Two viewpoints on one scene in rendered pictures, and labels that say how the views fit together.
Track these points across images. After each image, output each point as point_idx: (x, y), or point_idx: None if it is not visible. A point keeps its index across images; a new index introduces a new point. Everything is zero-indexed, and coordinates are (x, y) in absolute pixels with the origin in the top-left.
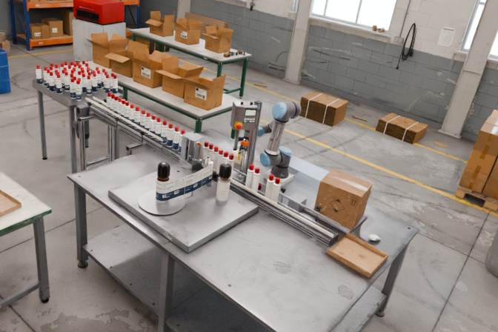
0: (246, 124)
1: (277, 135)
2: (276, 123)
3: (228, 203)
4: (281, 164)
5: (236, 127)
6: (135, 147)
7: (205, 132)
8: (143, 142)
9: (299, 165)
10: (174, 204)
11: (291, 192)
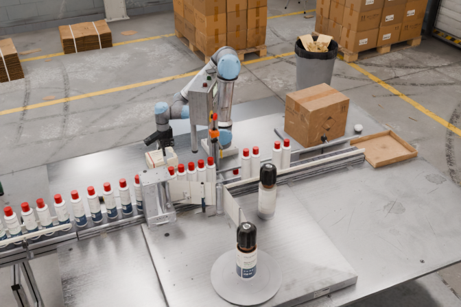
0: (214, 109)
1: (232, 98)
2: (229, 84)
3: None
4: None
5: (210, 120)
6: (19, 275)
7: (53, 173)
8: (31, 256)
9: None
10: (261, 262)
11: None
